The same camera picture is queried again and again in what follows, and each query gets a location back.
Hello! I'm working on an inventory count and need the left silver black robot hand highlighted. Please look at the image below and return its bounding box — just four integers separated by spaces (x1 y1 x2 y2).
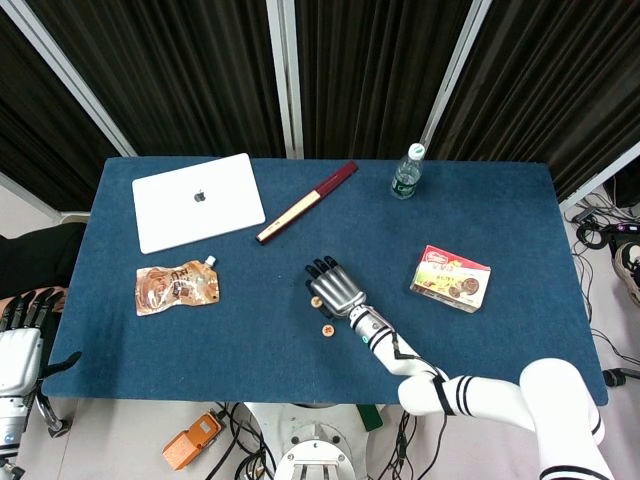
0 287 83 399

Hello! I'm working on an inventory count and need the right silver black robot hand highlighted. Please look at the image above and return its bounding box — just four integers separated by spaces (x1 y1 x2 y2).
303 255 369 320

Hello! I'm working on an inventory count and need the bare person forearm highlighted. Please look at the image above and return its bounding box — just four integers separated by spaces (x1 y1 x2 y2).
0 286 70 321

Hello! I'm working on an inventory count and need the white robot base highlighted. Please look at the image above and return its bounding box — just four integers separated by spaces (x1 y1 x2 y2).
244 402 381 480

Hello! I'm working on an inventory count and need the metal table leg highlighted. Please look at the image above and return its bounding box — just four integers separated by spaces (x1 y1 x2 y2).
37 393 76 440

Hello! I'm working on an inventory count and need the blue table cloth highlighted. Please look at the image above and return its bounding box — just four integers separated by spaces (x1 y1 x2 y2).
41 156 610 407

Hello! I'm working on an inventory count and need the dark red folded fan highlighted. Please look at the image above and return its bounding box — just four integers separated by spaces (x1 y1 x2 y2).
255 160 360 247

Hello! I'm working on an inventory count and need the person in black clothing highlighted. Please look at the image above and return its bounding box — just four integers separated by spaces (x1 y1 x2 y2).
0 222 85 301

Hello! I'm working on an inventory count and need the yellow red snack box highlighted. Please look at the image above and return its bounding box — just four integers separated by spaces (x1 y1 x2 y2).
409 244 492 315

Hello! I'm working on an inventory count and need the dark green flat block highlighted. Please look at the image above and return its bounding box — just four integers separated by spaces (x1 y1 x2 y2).
355 403 384 432

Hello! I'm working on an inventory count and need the clear plastic water bottle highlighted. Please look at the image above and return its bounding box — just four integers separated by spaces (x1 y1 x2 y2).
390 142 427 201

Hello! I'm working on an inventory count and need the orange spouted drink pouch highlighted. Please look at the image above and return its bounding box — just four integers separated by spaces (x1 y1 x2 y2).
134 255 222 318

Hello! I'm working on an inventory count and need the silver closed laptop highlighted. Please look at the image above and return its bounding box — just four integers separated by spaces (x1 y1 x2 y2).
131 152 267 255

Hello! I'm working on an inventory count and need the orange pedal box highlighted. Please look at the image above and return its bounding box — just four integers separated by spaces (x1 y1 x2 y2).
161 410 225 472

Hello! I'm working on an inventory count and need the black pleated curtain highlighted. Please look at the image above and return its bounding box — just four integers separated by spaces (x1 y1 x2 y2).
0 9 124 214
293 0 475 161
24 0 287 159
428 0 640 204

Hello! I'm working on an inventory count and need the beige black sneaker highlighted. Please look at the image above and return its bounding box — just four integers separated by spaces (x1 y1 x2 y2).
613 241 640 307

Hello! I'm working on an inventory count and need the black cylinder device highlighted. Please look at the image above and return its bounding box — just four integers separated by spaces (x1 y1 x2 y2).
602 367 640 388

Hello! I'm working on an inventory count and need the black box device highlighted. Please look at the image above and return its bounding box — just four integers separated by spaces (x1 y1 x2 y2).
602 174 640 209

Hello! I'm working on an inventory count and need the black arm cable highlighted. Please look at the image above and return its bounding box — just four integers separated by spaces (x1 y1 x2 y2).
387 332 457 480

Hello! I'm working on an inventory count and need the white frame post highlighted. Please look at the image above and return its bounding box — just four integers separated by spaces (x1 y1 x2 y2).
0 172 91 224
418 0 495 149
266 0 305 160
0 0 139 158
558 154 640 214

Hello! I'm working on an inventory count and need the black floor cable tangle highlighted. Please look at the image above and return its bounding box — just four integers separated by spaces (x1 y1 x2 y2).
202 402 279 480
563 197 640 371
387 404 420 480

